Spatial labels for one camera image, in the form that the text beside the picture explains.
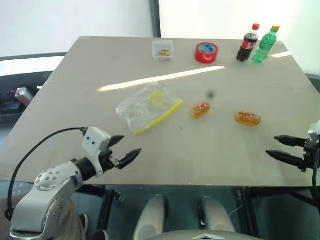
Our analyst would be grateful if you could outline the grey battery with red wires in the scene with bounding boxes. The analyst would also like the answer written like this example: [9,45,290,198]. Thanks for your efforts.
[14,87,35,104]

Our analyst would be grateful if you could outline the long orange bread roll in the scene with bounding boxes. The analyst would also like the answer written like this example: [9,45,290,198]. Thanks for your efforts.
[235,111,262,128]

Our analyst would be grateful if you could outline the grey left robot thigh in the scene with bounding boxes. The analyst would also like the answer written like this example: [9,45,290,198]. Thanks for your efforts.
[133,193,170,240]

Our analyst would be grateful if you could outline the red tape roll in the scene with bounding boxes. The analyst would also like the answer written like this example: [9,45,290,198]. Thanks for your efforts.
[194,42,219,64]

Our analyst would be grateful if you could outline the grey right robot thigh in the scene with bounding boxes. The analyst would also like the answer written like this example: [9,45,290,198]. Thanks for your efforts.
[199,196,236,235]

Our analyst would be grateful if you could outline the dark window frame post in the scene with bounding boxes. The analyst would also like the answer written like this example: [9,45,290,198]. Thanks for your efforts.
[149,0,162,39]

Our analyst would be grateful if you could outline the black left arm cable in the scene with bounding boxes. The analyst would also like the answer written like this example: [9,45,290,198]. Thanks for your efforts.
[6,126,88,222]

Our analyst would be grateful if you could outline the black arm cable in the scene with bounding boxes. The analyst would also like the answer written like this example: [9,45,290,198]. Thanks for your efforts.
[6,126,88,222]
[310,166,320,201]

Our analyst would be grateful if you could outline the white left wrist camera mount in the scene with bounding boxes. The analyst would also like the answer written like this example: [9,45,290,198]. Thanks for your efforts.
[81,126,112,177]

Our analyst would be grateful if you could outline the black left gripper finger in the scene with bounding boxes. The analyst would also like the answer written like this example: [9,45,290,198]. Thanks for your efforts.
[108,135,126,149]
[119,148,143,170]

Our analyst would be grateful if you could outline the grey robot waist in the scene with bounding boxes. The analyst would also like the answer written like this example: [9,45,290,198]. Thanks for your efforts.
[152,229,266,240]

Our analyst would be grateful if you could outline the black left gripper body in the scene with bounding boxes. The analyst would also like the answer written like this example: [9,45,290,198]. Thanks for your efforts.
[99,147,124,174]

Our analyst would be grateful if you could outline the black table leg frame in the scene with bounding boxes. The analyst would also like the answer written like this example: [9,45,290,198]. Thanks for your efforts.
[96,185,126,234]
[236,186,261,236]

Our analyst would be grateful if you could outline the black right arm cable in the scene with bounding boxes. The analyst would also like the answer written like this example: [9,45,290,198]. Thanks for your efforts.
[310,166,320,201]

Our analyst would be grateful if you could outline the grey robot thigh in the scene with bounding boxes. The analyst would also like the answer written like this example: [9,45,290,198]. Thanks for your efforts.
[133,193,170,240]
[199,196,236,235]

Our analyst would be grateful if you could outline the green bottle yellow cap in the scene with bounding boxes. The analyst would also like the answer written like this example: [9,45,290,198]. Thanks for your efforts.
[252,24,281,64]

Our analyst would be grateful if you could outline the clear yellow-zipper plastic bag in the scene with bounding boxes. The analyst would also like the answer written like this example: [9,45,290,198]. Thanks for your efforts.
[114,81,184,137]

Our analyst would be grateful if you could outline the dark side desk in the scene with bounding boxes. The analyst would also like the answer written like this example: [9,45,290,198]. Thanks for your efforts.
[0,51,69,131]

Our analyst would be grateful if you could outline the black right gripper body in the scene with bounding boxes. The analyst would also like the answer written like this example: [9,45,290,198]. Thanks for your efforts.
[300,138,320,174]

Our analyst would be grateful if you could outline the clear plastic parts box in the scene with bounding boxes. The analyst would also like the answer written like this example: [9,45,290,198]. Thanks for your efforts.
[151,39,174,62]

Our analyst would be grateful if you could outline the small orange bread roll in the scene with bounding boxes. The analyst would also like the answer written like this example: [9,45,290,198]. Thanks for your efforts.
[191,101,212,119]

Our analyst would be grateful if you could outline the cola bottle red cap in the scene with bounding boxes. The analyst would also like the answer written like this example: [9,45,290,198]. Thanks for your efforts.
[236,23,261,63]

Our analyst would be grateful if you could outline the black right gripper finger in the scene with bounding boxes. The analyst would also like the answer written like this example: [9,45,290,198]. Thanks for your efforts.
[265,149,305,168]
[273,135,307,148]

